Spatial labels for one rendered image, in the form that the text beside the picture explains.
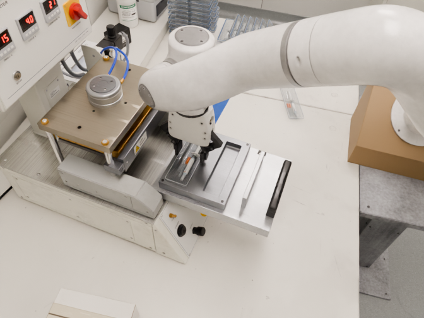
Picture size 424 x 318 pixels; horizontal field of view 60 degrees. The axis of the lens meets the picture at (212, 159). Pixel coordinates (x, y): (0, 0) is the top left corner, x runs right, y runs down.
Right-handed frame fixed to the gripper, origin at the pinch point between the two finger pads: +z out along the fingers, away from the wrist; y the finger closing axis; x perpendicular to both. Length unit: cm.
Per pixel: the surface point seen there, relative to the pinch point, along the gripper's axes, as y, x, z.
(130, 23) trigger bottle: 58, -70, 19
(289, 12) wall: 14, -241, 91
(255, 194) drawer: -18.0, 2.8, 4.6
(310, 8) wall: -2, -243, 84
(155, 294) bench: -1.8, 26.8, 26.6
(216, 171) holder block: -7.1, 0.9, 3.5
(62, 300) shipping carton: 15.0, 38.3, 17.6
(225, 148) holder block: -6.7, -7.1, 3.5
